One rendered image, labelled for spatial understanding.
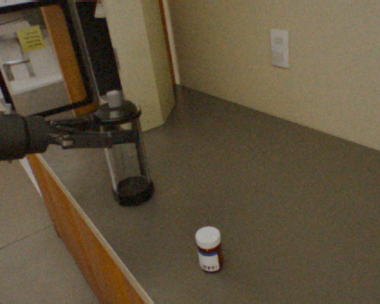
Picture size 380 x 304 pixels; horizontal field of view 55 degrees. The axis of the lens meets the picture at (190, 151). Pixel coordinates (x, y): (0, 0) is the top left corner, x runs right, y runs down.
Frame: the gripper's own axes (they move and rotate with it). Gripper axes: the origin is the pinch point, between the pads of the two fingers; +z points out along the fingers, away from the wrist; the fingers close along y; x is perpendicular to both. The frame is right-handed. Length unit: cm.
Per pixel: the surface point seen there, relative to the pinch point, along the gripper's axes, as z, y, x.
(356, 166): 49, -31, 3
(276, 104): 62, 8, -4
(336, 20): 53, -14, -31
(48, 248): 20, 127, 112
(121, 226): -2.1, -8.9, 19.8
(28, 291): 2, 99, 118
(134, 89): 20.6, 32.6, -3.7
